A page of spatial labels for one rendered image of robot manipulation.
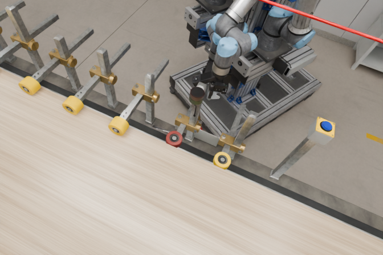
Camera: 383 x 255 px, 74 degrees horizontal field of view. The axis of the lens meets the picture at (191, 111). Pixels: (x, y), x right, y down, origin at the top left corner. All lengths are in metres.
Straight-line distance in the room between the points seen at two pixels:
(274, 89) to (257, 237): 1.68
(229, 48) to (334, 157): 1.93
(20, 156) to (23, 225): 0.29
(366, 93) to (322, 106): 0.65
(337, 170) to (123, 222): 2.02
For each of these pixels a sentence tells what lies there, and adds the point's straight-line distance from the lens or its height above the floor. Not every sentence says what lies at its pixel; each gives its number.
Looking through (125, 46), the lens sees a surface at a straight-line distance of 1.55.
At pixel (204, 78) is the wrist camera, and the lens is 1.13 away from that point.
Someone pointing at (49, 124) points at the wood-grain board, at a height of 0.90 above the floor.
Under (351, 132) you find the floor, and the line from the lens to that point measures 3.00.
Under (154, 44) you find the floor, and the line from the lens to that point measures 3.05.
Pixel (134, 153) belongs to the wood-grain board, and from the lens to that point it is 1.20.
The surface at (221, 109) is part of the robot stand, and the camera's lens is 2.25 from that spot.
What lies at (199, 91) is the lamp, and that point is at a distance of 1.06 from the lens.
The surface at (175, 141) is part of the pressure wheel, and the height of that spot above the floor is 0.91.
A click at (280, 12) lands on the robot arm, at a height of 1.27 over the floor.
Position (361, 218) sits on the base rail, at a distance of 1.68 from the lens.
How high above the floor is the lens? 1.99
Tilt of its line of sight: 54 degrees down
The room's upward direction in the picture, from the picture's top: 12 degrees clockwise
